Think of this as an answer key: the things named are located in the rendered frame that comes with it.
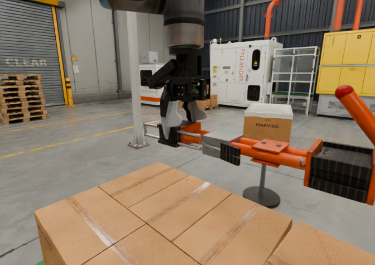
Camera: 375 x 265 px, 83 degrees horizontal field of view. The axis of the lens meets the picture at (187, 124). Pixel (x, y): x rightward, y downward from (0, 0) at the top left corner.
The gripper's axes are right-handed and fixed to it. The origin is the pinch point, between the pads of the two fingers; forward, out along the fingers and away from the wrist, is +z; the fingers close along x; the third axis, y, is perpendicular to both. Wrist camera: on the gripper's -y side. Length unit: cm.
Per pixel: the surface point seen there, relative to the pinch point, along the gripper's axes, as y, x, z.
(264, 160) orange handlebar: 23.4, -1.5, 0.9
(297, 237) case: 27.1, 15.9, 27.2
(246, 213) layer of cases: -11, 68, 68
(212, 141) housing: 12.5, -2.5, -0.5
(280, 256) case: 26.0, 7.2, 27.2
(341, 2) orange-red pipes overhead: -84, 750, -204
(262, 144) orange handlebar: 22.3, -0.3, -1.6
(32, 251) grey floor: -146, -19, 122
